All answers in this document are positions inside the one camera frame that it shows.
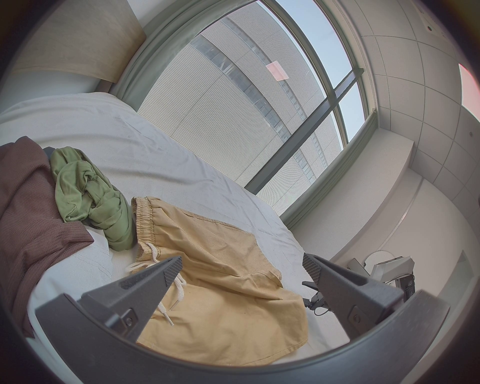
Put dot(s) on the dark grey garment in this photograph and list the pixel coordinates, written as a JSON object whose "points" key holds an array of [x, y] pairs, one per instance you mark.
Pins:
{"points": [[48, 153]]}

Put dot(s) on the window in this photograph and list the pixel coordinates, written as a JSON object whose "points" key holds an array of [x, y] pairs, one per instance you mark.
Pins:
{"points": [[232, 105]]}

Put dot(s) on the bed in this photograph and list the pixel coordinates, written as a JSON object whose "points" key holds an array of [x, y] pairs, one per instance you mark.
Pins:
{"points": [[168, 161]]}

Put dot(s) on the green garment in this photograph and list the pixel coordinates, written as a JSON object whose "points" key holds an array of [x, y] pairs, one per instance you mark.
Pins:
{"points": [[86, 195]]}

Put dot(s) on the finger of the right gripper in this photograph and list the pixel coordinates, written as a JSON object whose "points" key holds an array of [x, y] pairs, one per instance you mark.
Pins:
{"points": [[313, 287]]}

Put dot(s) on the tan shorts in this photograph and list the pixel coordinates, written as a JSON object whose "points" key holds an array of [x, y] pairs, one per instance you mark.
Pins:
{"points": [[232, 270]]}

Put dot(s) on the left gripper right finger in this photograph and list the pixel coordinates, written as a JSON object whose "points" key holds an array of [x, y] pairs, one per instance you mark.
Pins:
{"points": [[348, 300]]}

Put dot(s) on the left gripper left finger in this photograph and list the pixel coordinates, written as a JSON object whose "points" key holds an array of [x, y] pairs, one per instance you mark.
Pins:
{"points": [[148, 300]]}

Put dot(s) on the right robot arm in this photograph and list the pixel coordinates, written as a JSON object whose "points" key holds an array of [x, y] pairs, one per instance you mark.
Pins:
{"points": [[390, 268]]}

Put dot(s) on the brown garment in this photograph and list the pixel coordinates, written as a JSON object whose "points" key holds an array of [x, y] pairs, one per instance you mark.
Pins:
{"points": [[30, 210]]}

